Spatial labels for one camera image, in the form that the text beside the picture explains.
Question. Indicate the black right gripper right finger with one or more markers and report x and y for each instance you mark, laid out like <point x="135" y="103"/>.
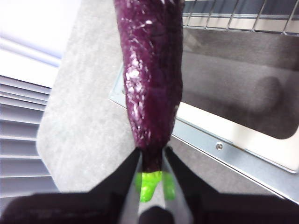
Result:
<point x="222" y="207"/>

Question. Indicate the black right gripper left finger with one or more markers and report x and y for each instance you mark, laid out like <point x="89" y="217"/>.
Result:
<point x="93" y="207"/>

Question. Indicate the purple eggplant green stem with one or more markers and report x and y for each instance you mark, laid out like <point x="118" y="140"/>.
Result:
<point x="151" y="81"/>

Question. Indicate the white slatted panel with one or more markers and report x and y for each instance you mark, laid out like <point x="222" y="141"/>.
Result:
<point x="21" y="130"/>

